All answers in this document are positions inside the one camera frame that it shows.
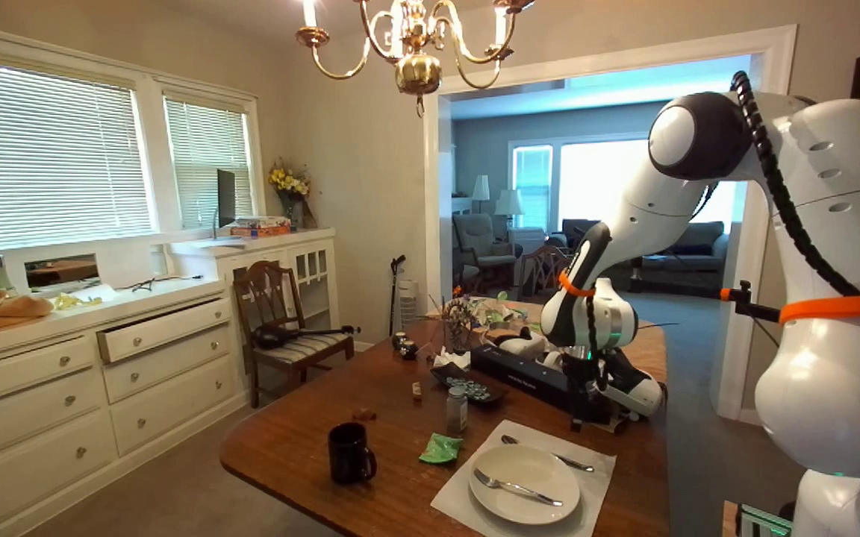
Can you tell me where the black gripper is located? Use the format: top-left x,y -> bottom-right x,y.
557,344 -> 624,432

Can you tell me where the silver fork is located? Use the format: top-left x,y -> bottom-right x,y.
470,465 -> 564,511

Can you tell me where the white round plate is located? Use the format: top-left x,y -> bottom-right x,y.
466,441 -> 584,529

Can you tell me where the white and black device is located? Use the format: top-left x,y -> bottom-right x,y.
611,357 -> 667,420

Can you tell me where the long black box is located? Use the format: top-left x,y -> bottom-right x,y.
469,339 -> 620,427

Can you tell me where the white bowl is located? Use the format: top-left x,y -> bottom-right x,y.
494,334 -> 548,362

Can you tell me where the black tray with glass beads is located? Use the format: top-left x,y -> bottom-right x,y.
430,362 -> 503,411

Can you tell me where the white crumpled cloth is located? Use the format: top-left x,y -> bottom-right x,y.
430,347 -> 475,372

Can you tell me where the green folded cloth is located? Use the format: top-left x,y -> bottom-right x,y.
417,429 -> 466,469

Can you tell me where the dark wooden background chair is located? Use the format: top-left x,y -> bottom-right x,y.
509,243 -> 578,308

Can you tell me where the white paper placemat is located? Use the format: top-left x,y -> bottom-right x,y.
430,417 -> 617,537

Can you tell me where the small black table item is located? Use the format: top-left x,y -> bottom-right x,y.
390,332 -> 421,363

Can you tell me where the white shade table lamp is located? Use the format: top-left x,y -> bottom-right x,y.
469,172 -> 494,219
493,187 -> 526,225

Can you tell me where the black mug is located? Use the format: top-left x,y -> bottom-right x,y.
324,420 -> 378,489

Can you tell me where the white glass door cabinet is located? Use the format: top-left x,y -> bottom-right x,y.
170,226 -> 340,338

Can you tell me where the dark wooden chair striped seat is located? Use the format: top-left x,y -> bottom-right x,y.
228,259 -> 358,408

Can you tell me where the vase with yellow flowers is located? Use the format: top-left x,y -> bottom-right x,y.
266,162 -> 317,234

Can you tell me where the brass chandelier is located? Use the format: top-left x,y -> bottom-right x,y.
291,0 -> 540,105

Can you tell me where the small window with blinds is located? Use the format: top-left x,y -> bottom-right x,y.
161,92 -> 260,235

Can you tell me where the white box with dark opening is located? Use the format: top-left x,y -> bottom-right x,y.
19,251 -> 105,296

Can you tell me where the white dresser with drawers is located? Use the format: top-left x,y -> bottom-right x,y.
0,277 -> 251,537

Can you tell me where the large window with blinds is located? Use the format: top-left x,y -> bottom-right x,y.
0,53 -> 157,256

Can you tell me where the orange strap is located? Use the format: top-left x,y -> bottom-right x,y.
555,269 -> 596,301
776,292 -> 860,328

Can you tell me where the wire basket with colourful items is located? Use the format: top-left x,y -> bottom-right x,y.
439,296 -> 533,351

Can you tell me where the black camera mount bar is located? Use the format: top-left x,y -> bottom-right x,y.
717,277 -> 785,325

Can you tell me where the black corrugated cable conduit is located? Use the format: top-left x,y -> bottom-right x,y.
724,69 -> 860,362

